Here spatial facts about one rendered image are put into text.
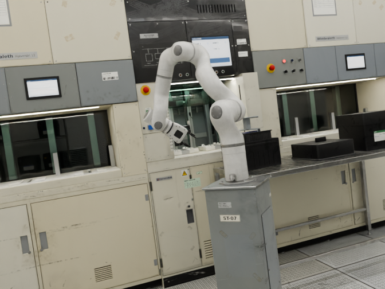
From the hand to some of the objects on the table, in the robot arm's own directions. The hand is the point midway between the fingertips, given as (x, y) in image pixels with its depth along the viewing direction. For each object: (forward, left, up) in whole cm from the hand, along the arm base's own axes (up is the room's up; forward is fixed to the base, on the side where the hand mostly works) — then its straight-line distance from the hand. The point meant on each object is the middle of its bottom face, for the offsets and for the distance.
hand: (190, 140), depth 219 cm
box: (+85, -96, -23) cm, 131 cm away
